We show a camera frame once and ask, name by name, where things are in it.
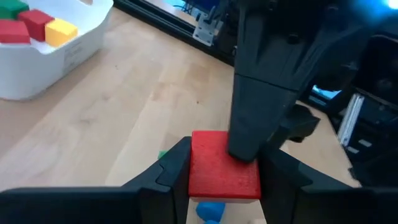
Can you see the silver metal bracket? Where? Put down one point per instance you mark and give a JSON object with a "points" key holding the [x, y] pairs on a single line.
{"points": [[203, 31]]}

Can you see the red wooden block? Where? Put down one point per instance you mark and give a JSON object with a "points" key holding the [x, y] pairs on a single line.
{"points": [[217, 174], [35, 23], [12, 32]]}

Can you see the green wooden block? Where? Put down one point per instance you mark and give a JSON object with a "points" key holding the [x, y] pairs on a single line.
{"points": [[12, 7], [163, 154]]}

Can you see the blue wooden block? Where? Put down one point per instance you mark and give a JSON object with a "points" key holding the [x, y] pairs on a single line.
{"points": [[211, 211]]}

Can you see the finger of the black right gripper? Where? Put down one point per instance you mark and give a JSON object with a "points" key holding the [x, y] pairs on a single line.
{"points": [[300, 124], [264, 62]]}

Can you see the yellow wooden cube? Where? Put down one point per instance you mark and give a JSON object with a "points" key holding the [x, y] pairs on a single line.
{"points": [[60, 32]]}

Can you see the white plastic bin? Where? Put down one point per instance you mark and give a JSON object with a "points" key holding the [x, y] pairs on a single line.
{"points": [[37, 71]]}

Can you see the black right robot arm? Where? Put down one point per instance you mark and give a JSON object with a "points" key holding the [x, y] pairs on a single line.
{"points": [[379, 71]]}

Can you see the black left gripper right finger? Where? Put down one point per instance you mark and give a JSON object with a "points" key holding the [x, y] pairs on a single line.
{"points": [[326, 205]]}

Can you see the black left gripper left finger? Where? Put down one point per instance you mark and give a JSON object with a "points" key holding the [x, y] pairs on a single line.
{"points": [[93, 205]]}

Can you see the black aluminium table frame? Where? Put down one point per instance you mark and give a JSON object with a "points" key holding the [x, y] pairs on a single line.
{"points": [[155, 17]]}

